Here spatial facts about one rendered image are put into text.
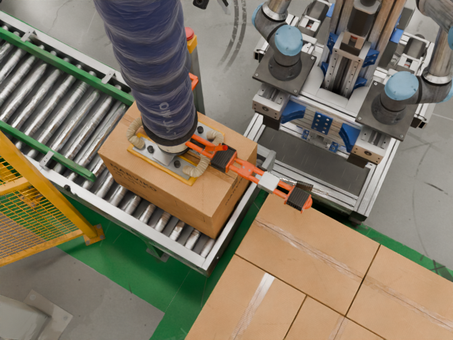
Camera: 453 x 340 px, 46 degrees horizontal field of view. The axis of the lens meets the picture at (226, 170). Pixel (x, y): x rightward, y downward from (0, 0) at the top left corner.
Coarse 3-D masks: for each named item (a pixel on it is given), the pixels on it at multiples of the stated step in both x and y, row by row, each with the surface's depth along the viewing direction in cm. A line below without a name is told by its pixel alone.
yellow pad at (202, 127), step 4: (200, 120) 240; (200, 124) 239; (204, 124) 240; (208, 124) 240; (196, 128) 238; (200, 128) 236; (204, 128) 238; (208, 128) 238; (212, 128) 239; (196, 132) 238; (200, 132) 236; (204, 132) 238; (220, 132) 238; (200, 136) 237; (204, 136) 237; (208, 140) 236; (212, 140) 236
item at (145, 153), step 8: (144, 136) 238; (144, 144) 236; (152, 144) 236; (136, 152) 235; (144, 152) 235; (152, 152) 234; (144, 160) 235; (152, 160) 233; (176, 160) 233; (184, 160) 233; (160, 168) 232; (168, 168) 232; (176, 168) 232; (176, 176) 231; (184, 176) 230; (192, 184) 230
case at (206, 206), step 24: (120, 144) 239; (240, 144) 238; (120, 168) 240; (144, 168) 235; (144, 192) 257; (168, 192) 230; (192, 192) 230; (216, 192) 230; (240, 192) 260; (192, 216) 244; (216, 216) 235
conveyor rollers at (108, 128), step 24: (0, 48) 307; (0, 72) 300; (24, 72) 302; (0, 96) 295; (24, 96) 297; (72, 96) 294; (96, 96) 295; (24, 120) 292; (72, 120) 289; (96, 120) 289; (24, 144) 286; (72, 144) 284; (96, 144) 283; (96, 168) 278; (96, 192) 274; (120, 192) 273; (144, 216) 268; (168, 216) 268; (192, 240) 263; (216, 240) 264
